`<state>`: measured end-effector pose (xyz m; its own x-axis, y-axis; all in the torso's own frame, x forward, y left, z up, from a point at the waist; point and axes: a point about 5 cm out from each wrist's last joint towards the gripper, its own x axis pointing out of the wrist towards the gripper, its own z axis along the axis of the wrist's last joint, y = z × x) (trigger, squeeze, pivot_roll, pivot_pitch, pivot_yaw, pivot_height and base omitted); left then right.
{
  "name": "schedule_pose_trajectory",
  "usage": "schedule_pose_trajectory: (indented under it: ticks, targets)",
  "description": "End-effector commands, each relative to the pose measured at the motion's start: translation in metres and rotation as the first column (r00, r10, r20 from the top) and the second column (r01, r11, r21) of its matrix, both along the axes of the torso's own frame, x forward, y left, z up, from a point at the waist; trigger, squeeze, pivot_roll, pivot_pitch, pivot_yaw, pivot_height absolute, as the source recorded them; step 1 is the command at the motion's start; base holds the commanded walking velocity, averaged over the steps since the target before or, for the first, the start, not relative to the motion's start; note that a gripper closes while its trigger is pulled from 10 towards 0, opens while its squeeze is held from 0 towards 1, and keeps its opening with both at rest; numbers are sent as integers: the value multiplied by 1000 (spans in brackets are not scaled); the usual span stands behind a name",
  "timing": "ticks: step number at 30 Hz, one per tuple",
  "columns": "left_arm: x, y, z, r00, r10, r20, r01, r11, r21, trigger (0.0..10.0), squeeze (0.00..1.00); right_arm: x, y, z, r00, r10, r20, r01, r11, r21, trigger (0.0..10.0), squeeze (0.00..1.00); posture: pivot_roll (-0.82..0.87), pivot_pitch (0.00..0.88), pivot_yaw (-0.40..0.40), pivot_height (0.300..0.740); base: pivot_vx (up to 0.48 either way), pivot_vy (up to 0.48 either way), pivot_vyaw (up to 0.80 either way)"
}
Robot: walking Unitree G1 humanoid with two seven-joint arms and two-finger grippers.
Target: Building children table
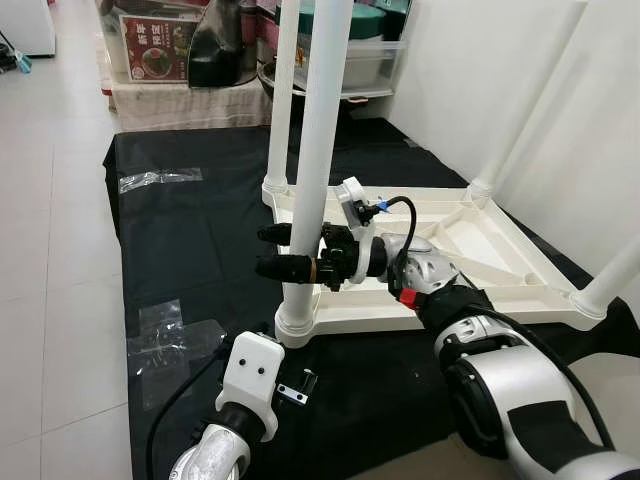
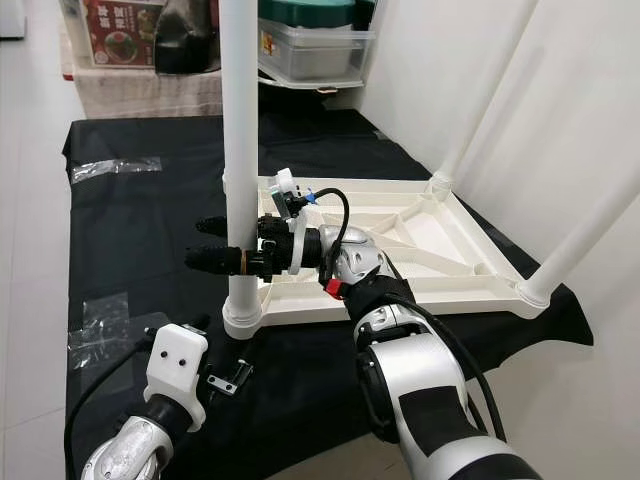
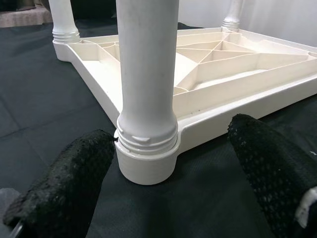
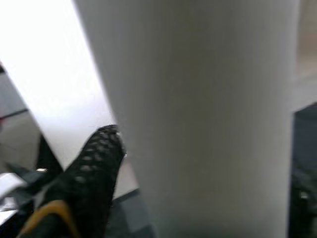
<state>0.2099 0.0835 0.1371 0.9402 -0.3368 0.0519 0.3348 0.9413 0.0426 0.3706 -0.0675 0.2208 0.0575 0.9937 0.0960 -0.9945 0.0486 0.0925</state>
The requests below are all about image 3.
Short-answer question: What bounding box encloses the white plastic table top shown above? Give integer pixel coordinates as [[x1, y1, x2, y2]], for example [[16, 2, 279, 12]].
[[52, 26, 317, 185]]

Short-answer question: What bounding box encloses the beige woven bench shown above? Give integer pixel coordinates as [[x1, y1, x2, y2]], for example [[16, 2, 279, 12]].
[[0, 3, 54, 28]]

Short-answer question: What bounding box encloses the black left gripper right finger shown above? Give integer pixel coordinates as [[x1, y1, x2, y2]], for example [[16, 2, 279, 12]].
[[227, 113, 317, 238]]

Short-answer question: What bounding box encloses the white plastic table leg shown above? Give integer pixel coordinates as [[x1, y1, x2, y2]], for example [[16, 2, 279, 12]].
[[115, 0, 179, 152], [221, 0, 245, 32], [48, 0, 81, 44]]

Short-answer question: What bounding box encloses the black tablecloth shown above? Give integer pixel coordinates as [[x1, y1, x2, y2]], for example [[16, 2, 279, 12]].
[[0, 18, 317, 238]]

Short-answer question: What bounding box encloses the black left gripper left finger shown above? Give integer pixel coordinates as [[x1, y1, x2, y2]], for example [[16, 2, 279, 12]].
[[2, 128, 117, 238]]

